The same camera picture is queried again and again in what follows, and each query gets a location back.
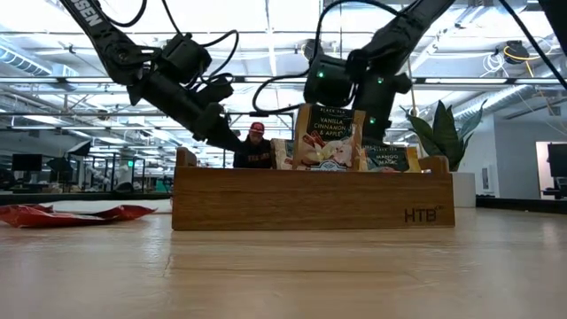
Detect black ceiling cable reel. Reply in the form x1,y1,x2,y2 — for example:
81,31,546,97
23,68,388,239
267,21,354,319
502,39,532,66

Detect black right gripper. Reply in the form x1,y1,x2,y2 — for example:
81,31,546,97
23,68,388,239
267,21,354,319
361,104,394,145

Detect person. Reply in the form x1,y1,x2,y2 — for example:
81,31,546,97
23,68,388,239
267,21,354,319
233,121,274,169

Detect white plant pot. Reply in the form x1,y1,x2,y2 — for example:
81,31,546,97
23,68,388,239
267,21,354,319
450,171,478,208

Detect red strawberry tea sachet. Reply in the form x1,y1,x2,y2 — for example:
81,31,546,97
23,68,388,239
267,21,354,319
88,204,157,222
0,203,54,216
0,206,110,230

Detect black wall monitor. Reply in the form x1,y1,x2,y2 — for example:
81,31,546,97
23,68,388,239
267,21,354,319
547,143,567,179

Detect green snake plant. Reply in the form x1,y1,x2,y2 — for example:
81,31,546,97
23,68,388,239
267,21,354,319
400,99,488,173

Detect wooden three-compartment tray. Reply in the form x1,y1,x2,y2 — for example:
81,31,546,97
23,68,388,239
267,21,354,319
171,147,456,232

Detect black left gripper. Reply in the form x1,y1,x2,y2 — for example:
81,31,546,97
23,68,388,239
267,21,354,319
163,97,244,152

